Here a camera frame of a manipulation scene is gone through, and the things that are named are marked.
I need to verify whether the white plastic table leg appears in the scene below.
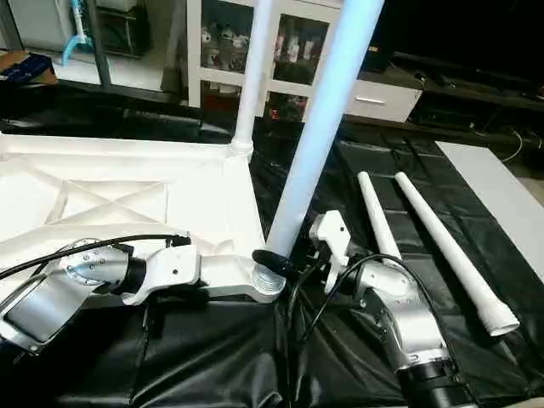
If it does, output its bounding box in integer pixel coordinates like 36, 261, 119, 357
231, 0, 275, 154
356, 171, 403, 261
252, 0, 385, 294
394, 172, 520, 337

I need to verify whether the dark low media cabinet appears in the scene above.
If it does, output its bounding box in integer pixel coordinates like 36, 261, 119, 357
412, 51, 544, 133

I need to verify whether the white drawer unit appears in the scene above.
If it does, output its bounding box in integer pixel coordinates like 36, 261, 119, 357
344, 79, 422, 123

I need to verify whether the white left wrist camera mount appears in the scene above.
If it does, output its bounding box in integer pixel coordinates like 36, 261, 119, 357
122, 245, 203, 306

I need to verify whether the white glass door cabinet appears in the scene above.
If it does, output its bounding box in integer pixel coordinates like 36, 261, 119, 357
187, 0, 343, 120

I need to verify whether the brown cardboard box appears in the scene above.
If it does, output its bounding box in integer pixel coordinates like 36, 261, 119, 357
0, 51, 59, 86

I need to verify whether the white flat board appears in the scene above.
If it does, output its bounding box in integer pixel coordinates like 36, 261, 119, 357
436, 141, 544, 281

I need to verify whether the light blue plastic object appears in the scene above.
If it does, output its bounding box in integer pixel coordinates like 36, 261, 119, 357
61, 0, 93, 67

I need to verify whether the white plastic table top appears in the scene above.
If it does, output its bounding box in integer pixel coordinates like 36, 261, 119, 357
0, 132, 286, 304

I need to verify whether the grey vertical metal pole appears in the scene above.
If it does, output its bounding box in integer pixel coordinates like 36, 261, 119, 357
83, 0, 113, 88

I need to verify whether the black work mat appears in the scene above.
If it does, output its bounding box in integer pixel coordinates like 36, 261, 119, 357
0, 85, 544, 408

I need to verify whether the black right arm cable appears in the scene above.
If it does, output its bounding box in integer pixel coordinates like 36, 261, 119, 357
285, 252, 443, 408

